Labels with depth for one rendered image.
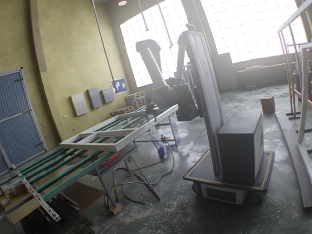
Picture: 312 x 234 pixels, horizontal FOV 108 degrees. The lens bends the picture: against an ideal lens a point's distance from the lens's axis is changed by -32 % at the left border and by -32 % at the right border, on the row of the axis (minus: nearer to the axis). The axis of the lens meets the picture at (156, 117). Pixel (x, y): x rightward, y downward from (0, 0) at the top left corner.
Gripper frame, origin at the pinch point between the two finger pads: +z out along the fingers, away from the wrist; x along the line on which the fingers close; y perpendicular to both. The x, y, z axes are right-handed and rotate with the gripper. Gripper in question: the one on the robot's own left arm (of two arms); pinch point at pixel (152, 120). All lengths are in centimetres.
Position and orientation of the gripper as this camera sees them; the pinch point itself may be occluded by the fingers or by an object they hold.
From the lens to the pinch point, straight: 192.7
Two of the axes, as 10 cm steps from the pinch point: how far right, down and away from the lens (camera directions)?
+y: -3.9, 3.3, 8.6
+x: -9.1, 0.1, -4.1
